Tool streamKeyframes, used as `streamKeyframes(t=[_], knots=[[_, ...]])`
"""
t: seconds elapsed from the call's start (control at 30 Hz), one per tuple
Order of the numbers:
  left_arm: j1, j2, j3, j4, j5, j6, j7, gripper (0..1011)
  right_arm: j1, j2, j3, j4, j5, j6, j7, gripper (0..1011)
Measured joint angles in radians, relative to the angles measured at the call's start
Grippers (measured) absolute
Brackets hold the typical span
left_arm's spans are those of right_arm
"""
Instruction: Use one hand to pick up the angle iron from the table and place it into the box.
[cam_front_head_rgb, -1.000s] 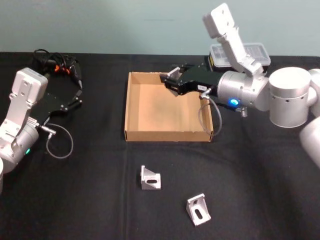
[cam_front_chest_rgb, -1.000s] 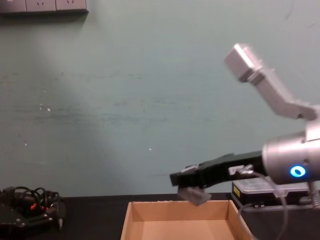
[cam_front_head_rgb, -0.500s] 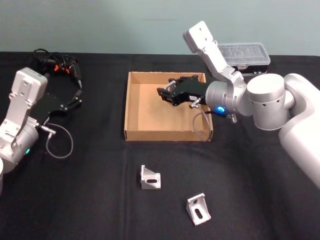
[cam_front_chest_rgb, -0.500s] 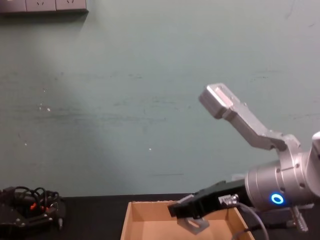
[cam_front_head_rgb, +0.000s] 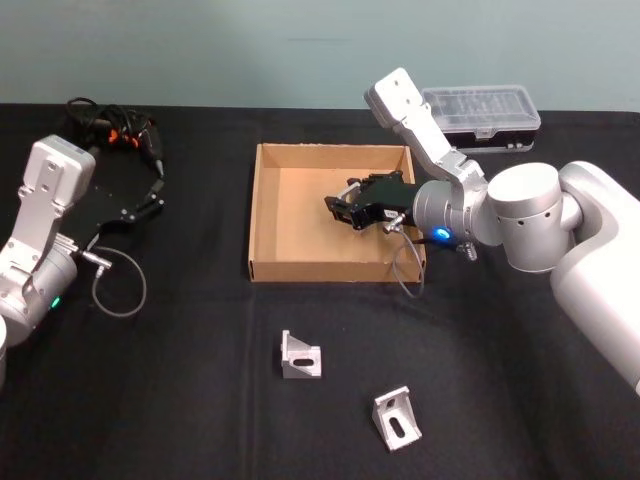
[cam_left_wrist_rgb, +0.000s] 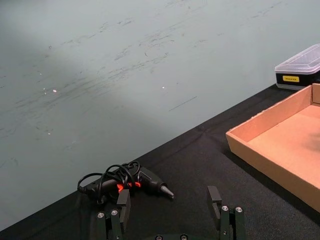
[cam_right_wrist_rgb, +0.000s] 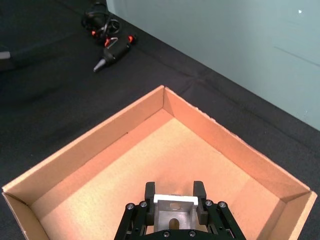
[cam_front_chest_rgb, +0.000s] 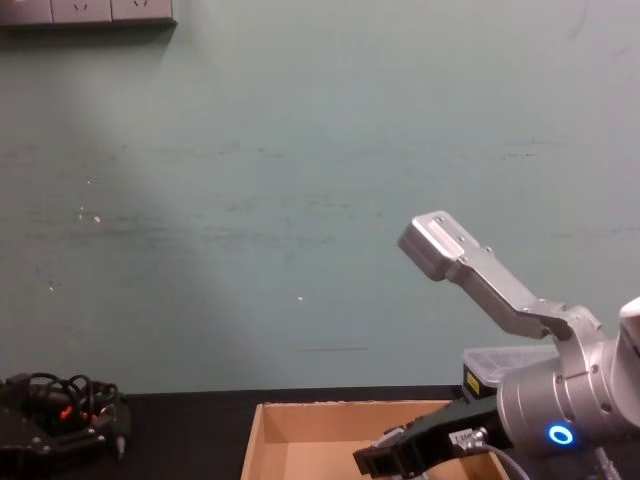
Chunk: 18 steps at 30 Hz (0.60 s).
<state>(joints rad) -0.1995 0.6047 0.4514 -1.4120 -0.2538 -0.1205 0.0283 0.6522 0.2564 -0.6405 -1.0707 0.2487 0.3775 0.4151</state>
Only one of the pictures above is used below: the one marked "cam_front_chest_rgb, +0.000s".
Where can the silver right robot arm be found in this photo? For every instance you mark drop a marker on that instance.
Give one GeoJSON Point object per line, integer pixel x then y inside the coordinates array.
{"type": "Point", "coordinates": [540, 400]}

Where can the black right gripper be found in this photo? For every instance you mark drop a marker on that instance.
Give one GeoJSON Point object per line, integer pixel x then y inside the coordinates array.
{"type": "Point", "coordinates": [450, 420]}

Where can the grey wall socket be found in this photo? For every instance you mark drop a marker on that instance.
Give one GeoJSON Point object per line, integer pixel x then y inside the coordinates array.
{"type": "Point", "coordinates": [81, 10]}
{"type": "Point", "coordinates": [142, 9]}
{"type": "Point", "coordinates": [25, 10]}

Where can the pale green wall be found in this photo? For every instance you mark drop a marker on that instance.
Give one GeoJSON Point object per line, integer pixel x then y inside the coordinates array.
{"type": "Point", "coordinates": [300, 150]}

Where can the black table cloth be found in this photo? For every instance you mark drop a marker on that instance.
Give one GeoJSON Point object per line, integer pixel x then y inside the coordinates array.
{"type": "Point", "coordinates": [190, 440]}

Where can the clear plastic case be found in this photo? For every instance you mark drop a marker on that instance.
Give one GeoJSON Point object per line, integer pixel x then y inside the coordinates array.
{"type": "Point", "coordinates": [505, 362]}

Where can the shallow brown cardboard tray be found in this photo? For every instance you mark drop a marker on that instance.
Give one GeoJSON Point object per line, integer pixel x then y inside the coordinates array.
{"type": "Point", "coordinates": [320, 425]}

